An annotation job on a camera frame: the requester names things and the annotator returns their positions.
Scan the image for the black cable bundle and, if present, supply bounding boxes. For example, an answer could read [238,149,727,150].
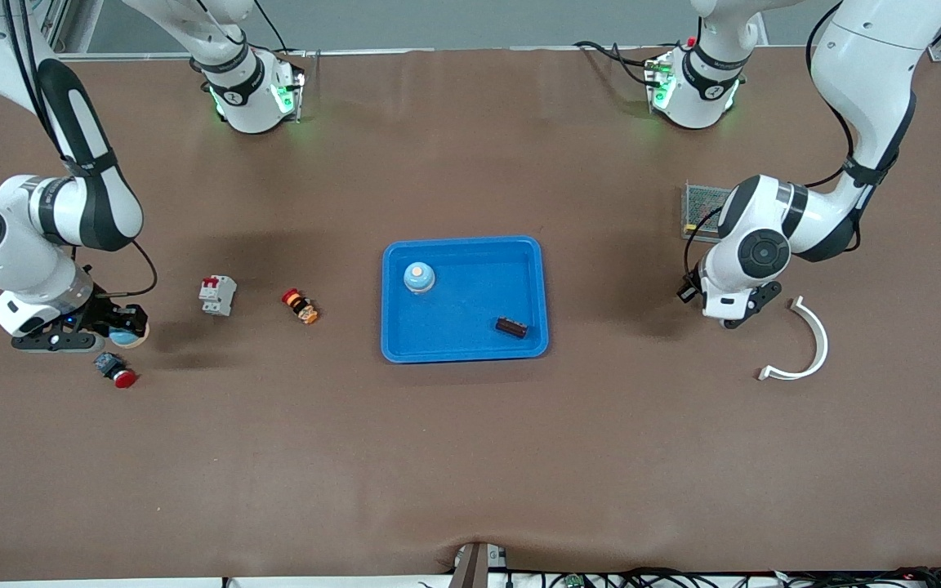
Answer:
[511,566,941,588]

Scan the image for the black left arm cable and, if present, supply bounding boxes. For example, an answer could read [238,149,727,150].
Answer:
[683,4,857,274]

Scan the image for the perforated metal power supply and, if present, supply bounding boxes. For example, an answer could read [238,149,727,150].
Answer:
[681,181,734,243]

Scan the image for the brown metal table bracket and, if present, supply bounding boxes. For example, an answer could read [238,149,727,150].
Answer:
[450,541,508,588]

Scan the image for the yellow red emergency stop switch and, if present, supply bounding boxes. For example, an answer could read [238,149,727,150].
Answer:
[281,287,319,325]

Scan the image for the white circuit breaker red switches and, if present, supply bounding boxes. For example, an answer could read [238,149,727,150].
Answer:
[198,275,237,317]

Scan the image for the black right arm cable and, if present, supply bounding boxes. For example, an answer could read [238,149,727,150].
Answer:
[1,0,158,299]

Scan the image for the white semicircular pipe clamp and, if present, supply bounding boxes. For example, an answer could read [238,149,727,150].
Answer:
[757,296,830,382]

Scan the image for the blue plastic tray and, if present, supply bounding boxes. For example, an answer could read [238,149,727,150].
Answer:
[381,236,551,364]

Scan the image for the brown table cover mat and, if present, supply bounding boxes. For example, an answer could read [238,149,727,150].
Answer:
[0,45,941,582]

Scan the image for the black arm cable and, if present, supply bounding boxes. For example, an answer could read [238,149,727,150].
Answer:
[683,4,857,274]
[1,0,158,299]

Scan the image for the black red mushroom push button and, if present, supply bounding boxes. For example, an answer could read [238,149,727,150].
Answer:
[93,351,138,389]

